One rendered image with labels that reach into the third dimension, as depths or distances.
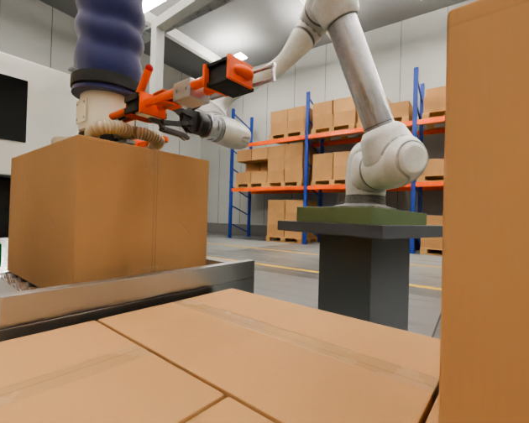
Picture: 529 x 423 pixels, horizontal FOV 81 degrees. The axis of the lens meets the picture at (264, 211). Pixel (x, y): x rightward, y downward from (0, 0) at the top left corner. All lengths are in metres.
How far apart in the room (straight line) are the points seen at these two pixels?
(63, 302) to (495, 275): 0.73
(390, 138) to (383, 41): 9.47
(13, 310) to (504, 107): 0.77
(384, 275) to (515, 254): 0.95
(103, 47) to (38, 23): 9.88
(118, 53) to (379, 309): 1.24
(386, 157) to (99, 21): 0.99
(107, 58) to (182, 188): 0.48
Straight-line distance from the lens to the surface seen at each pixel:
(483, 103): 0.30
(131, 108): 0.98
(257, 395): 0.45
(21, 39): 10.75
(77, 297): 0.79
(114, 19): 1.25
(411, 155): 1.04
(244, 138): 1.18
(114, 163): 0.88
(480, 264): 0.29
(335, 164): 8.37
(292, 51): 1.29
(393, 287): 1.28
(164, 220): 0.94
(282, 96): 11.30
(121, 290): 0.82
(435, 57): 9.93
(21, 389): 0.54
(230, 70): 0.69
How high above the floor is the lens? 0.77
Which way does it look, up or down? 1 degrees up
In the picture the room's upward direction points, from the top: 2 degrees clockwise
